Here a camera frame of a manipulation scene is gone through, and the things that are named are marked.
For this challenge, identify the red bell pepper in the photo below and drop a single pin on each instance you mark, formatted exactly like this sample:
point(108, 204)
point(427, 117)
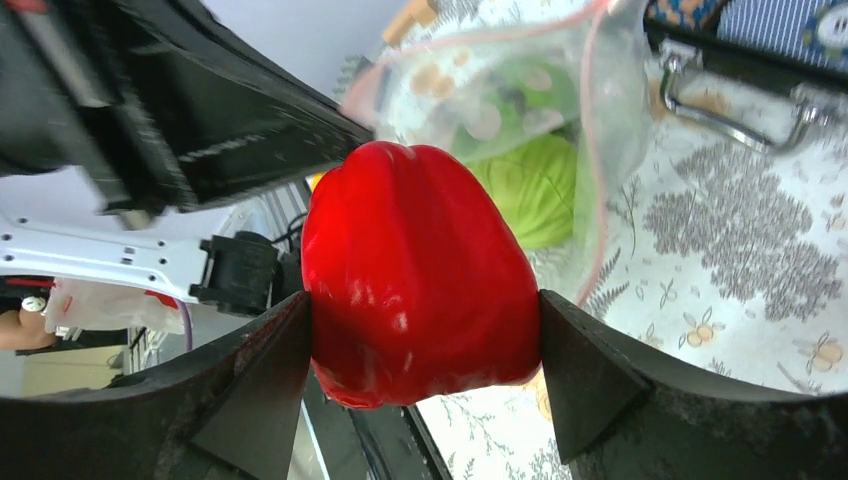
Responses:
point(418, 288)

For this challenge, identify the green striped watermelon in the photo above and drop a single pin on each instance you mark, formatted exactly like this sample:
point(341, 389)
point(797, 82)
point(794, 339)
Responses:
point(509, 104)

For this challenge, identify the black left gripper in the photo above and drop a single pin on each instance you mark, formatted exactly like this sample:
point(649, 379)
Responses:
point(158, 104)

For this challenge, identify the tan wooden block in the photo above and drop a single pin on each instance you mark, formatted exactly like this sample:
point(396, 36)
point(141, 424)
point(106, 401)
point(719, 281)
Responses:
point(415, 12)

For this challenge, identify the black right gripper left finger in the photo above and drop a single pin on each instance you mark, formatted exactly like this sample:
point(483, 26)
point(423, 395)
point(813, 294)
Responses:
point(226, 410)

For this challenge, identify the clear pink-dotted zip bag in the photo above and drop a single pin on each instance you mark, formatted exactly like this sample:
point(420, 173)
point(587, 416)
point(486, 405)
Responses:
point(402, 97)

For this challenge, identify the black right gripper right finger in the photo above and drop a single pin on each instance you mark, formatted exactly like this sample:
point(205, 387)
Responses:
point(624, 410)

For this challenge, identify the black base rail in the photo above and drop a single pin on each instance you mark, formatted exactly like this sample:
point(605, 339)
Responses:
point(386, 443)

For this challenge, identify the black poker chip case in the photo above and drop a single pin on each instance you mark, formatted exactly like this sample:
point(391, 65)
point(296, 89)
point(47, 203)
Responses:
point(795, 49)

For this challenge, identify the pale green cabbage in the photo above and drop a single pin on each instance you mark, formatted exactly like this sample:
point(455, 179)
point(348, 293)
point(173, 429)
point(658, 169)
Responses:
point(533, 187)

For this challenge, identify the floral table mat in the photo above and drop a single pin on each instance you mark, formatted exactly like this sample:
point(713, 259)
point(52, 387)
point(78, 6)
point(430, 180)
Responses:
point(731, 260)

